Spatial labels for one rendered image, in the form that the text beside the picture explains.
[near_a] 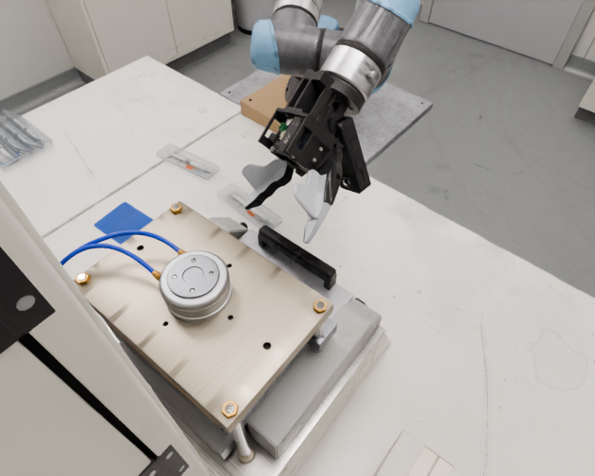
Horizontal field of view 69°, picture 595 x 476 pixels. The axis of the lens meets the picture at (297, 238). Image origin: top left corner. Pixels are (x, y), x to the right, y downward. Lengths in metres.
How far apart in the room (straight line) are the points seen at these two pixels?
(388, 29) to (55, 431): 0.55
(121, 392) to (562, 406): 0.86
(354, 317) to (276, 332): 0.17
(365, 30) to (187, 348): 0.44
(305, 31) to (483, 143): 2.06
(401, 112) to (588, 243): 1.25
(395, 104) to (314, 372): 1.05
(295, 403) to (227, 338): 0.14
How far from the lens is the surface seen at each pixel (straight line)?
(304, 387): 0.59
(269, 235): 0.71
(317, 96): 0.59
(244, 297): 0.53
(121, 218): 1.16
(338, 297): 0.69
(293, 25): 0.73
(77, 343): 0.17
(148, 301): 0.55
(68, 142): 1.45
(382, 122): 1.39
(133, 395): 0.22
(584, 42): 3.53
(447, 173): 2.43
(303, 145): 0.55
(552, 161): 2.73
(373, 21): 0.62
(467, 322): 0.98
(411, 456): 0.76
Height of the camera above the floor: 1.56
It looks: 51 degrees down
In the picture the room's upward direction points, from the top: straight up
